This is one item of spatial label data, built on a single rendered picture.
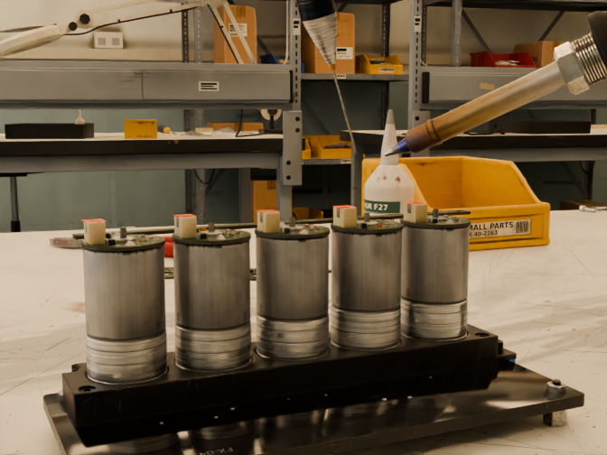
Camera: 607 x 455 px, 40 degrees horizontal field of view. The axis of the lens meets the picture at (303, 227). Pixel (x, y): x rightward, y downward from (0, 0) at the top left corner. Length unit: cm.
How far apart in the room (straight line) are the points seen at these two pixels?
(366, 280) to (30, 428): 12
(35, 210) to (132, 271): 444
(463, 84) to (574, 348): 249
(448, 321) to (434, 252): 3
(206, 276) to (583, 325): 22
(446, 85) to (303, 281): 256
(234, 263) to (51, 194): 443
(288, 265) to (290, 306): 1
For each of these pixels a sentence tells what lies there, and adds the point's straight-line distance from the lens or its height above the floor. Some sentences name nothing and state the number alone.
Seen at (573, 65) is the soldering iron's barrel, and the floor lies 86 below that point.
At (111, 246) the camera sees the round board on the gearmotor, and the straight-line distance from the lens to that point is 25.
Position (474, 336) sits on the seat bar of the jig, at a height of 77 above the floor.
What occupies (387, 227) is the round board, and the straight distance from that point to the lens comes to 28.
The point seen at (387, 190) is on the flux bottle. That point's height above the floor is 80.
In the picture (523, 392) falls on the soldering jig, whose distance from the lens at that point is 28.
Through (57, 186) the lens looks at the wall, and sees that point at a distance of 467.
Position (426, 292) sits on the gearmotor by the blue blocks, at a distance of 30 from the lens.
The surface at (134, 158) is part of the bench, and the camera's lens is 261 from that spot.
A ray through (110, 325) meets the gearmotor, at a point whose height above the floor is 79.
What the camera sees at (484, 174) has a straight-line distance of 70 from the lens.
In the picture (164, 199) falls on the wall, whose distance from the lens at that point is 471.
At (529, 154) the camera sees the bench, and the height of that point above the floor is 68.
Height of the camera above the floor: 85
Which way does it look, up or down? 8 degrees down
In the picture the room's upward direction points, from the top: straight up
